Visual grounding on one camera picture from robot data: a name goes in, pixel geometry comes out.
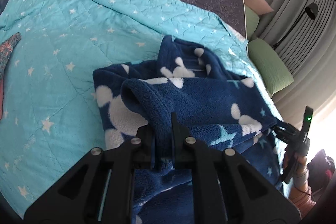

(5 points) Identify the black floor lamp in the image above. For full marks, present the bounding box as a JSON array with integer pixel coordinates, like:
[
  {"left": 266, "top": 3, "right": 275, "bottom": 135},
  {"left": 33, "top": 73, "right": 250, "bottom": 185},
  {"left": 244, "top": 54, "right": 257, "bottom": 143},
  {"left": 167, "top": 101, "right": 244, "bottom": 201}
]
[{"left": 272, "top": 2, "right": 319, "bottom": 50}]

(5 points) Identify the navy star fleece robe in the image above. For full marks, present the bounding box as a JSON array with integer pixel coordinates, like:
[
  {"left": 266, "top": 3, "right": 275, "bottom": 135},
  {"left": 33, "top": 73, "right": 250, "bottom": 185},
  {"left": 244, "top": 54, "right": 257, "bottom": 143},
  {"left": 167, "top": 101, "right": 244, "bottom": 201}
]
[{"left": 93, "top": 35, "right": 282, "bottom": 223}]

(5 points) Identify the pink pillow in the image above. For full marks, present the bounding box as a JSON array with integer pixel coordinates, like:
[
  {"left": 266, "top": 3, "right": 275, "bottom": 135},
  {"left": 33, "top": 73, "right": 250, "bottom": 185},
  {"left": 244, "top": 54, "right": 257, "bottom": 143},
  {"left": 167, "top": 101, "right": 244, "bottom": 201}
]
[{"left": 244, "top": 0, "right": 274, "bottom": 15}]

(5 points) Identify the floral pink folded garment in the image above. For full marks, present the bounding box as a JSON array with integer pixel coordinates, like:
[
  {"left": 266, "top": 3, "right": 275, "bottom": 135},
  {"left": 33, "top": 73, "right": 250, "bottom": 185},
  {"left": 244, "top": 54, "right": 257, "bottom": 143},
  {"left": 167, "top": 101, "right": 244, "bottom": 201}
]
[{"left": 0, "top": 32, "right": 22, "bottom": 118}]

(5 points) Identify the grey pleated curtain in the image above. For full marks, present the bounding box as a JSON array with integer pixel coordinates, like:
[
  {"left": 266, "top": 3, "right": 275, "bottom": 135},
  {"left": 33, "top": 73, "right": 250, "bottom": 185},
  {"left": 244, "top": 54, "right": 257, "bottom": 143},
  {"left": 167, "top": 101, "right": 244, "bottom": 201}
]
[{"left": 256, "top": 0, "right": 335, "bottom": 126}]

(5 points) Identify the turquoise star quilt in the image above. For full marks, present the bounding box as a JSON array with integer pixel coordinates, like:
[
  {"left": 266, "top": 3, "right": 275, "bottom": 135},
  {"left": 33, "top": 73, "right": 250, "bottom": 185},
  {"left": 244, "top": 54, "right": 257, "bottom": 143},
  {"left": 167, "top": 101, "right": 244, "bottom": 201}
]
[{"left": 1, "top": 0, "right": 280, "bottom": 217}]

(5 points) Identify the person right hand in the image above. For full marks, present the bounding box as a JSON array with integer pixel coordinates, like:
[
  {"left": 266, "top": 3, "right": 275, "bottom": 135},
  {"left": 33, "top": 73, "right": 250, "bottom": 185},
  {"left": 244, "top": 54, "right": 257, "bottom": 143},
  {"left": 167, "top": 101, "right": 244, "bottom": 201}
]
[{"left": 288, "top": 153, "right": 309, "bottom": 192}]

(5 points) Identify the green pillow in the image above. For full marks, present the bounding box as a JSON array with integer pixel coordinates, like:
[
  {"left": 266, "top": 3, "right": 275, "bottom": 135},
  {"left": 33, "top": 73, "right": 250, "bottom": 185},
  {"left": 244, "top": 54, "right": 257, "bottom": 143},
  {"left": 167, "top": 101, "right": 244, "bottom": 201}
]
[
  {"left": 248, "top": 38, "right": 294, "bottom": 97},
  {"left": 244, "top": 6, "right": 260, "bottom": 40}
]

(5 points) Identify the green pillow near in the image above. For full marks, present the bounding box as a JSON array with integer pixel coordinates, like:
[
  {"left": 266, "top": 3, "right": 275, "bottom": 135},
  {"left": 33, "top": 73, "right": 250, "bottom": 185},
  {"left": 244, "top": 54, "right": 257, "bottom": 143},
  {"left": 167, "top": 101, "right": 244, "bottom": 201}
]
[{"left": 248, "top": 38, "right": 294, "bottom": 97}]

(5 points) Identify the pink quilted pyjama clothing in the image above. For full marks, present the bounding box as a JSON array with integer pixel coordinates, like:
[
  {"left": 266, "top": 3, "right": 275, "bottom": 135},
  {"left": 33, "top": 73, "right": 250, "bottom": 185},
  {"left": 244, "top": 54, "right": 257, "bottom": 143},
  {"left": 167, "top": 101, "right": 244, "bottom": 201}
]
[{"left": 289, "top": 182, "right": 316, "bottom": 218}]

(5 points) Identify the green pillow far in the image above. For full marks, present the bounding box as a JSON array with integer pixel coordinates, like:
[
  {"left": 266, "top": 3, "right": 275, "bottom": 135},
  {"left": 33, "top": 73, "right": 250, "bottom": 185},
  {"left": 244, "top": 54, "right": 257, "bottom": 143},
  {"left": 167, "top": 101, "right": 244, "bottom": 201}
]
[{"left": 244, "top": 6, "right": 260, "bottom": 40}]

